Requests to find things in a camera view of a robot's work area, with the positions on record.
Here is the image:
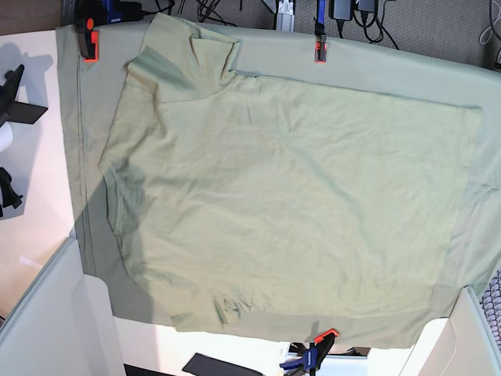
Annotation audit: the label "black flat pad bottom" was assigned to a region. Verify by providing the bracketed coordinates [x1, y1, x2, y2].
[182, 353, 263, 376]

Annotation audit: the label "black stand upper left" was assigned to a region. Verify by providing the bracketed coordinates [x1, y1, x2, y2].
[0, 64, 48, 126]

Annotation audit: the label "tangled black cables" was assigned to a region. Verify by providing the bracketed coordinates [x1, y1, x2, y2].
[148, 0, 251, 27]

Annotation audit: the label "white partition panel right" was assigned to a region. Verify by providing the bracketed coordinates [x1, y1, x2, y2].
[400, 287, 500, 375]

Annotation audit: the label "black stand lower left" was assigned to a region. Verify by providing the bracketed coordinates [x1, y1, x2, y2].
[1, 167, 23, 219]

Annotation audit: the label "orange black clamp left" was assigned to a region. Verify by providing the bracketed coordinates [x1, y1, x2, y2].
[75, 18, 99, 63]

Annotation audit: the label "orange blue clamp bottom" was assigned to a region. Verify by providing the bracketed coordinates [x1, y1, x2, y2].
[279, 328, 339, 375]

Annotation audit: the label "white partition panel left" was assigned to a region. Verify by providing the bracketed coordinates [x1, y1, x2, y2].
[1, 237, 125, 375]

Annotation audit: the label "light green T-shirt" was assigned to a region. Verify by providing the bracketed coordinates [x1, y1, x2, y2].
[99, 15, 482, 331]

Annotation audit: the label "aluminium extrusion post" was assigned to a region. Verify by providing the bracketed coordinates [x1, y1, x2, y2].
[276, 0, 295, 32]

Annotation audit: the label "orange blue clamp top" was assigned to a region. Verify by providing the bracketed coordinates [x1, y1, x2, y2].
[315, 0, 326, 63]

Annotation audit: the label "white cable right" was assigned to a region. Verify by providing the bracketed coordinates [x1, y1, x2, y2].
[478, 0, 499, 45]

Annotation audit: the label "white cylinder left edge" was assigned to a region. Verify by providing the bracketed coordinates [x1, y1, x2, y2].
[0, 122, 13, 153]

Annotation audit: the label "orange blue clamp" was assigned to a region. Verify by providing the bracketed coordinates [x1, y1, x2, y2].
[315, 0, 326, 63]
[279, 328, 339, 375]

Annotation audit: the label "white partition panel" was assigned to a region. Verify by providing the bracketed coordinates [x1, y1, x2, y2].
[400, 287, 500, 375]
[1, 237, 125, 375]

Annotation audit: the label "grey mesh object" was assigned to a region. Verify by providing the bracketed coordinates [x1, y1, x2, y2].
[481, 270, 501, 348]

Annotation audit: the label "green table cloth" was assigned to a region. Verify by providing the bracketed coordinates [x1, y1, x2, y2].
[56, 22, 500, 348]

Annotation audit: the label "black power adapter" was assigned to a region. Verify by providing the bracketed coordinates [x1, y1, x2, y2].
[356, 0, 379, 13]
[330, 0, 355, 21]

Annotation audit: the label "black stand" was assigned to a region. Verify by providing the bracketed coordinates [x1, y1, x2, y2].
[0, 64, 48, 126]
[1, 167, 23, 219]

